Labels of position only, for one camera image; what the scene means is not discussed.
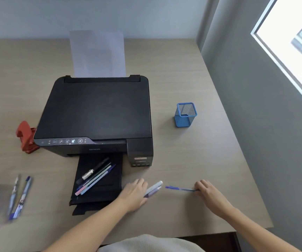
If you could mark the mint green pen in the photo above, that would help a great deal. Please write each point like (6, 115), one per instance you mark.
(98, 174)

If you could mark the blue mesh pen holder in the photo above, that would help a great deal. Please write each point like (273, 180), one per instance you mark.
(184, 120)

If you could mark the white paper sheet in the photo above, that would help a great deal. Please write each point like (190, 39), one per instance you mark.
(97, 53)

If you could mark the red hole punch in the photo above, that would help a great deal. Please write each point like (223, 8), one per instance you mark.
(26, 137)

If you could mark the white pen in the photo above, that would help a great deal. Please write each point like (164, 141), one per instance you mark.
(156, 185)

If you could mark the person's white top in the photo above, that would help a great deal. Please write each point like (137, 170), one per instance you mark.
(151, 244)

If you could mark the person's left hand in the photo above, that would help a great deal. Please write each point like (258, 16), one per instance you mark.
(132, 195)

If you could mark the person's right fingers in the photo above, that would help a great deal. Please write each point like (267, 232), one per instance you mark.
(201, 186)

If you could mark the person's right hand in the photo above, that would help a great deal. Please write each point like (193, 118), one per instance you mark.
(214, 199)

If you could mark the white framed window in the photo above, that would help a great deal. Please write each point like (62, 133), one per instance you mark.
(290, 41)

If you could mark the silver blue pen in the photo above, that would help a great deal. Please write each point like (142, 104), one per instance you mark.
(13, 194)

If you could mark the dark blue pen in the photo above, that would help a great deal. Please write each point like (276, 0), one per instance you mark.
(106, 171)

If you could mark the person's left forearm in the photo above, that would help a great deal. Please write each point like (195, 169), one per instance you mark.
(88, 228)

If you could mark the slim blue ballpoint pen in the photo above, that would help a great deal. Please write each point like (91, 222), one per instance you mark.
(178, 189)

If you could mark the person's left fingers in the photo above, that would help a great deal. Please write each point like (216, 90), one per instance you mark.
(141, 185)

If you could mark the blue patterned pen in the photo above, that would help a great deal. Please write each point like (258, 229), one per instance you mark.
(22, 198)

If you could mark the black inkjet printer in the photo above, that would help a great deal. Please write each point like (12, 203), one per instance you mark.
(95, 110)

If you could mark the black marker with white label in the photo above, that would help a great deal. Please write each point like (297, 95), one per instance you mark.
(94, 170)

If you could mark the pink pen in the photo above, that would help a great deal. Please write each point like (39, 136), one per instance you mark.
(84, 190)

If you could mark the purple pen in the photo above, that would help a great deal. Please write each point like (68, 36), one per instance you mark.
(154, 191)

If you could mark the person's right forearm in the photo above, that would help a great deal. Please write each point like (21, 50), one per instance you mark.
(256, 233)

